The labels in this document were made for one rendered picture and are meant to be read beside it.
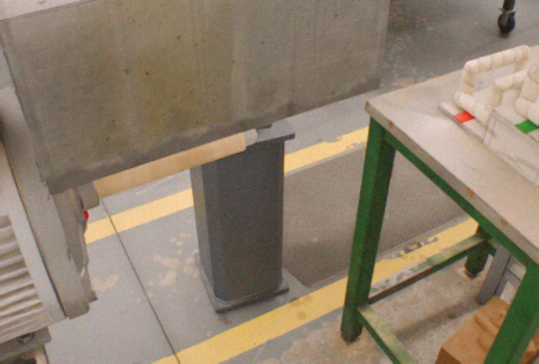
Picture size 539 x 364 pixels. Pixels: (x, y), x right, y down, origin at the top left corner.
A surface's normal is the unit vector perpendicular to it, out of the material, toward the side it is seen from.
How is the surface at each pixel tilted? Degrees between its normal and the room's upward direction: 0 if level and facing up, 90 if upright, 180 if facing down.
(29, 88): 90
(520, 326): 90
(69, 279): 87
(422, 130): 0
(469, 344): 0
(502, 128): 90
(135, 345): 0
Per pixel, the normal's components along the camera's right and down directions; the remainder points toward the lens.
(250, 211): 0.36, 0.60
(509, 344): -0.88, 0.31
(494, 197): 0.00, -0.77
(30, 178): 0.29, -0.28
